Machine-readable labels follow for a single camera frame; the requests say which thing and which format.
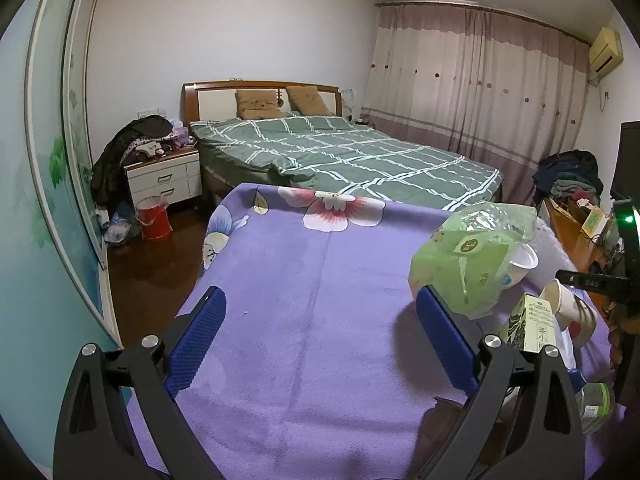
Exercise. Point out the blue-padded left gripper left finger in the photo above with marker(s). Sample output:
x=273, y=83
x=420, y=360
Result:
x=95, y=438

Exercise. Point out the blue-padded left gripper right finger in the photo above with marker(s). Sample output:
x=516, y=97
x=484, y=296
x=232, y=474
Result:
x=544, y=439

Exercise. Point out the white cup pink dot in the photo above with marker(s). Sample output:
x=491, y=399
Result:
x=573, y=314

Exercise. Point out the clear jar green label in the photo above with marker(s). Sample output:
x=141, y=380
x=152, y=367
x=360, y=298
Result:
x=594, y=401

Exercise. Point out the green tea carton box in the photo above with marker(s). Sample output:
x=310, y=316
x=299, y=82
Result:
x=530, y=326

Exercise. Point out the white paper bowl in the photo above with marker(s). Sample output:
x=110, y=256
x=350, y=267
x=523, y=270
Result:
x=523, y=260

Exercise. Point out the green plastic tissue pack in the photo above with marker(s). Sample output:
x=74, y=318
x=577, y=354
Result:
x=466, y=259

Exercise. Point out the wooden desk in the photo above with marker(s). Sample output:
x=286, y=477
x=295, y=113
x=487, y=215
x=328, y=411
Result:
x=581, y=250

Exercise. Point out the black television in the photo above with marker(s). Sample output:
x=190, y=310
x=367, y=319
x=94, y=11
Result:
x=626, y=180

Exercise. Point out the pile of dark clothes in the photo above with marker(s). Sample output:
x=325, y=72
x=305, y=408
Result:
x=561, y=175

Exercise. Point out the painted wardrobe sliding door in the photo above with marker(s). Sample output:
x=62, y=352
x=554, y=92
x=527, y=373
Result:
x=52, y=252

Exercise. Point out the pink striped curtain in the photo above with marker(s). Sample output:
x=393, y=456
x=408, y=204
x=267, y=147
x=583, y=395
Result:
x=496, y=88

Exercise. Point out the red bucket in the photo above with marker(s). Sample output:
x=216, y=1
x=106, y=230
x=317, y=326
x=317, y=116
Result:
x=152, y=215

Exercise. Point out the purple floral table cloth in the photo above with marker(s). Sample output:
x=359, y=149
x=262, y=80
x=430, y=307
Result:
x=321, y=369

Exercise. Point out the white bedside cabinet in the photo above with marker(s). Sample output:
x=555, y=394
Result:
x=176, y=177

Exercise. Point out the black clothes on cabinet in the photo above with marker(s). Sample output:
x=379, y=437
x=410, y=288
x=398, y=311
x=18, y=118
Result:
x=108, y=179

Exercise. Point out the wooden bed green quilt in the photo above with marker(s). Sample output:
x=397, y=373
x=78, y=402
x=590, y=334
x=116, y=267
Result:
x=324, y=153

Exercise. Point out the left brown pillow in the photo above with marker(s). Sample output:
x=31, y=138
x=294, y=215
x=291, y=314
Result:
x=252, y=104

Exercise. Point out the brown pillow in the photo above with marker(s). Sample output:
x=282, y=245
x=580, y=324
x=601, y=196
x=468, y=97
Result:
x=252, y=104
x=307, y=100

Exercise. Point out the right brown pillow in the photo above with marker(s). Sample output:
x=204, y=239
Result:
x=307, y=100

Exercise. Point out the wall air conditioner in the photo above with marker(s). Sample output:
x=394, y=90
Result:
x=606, y=53

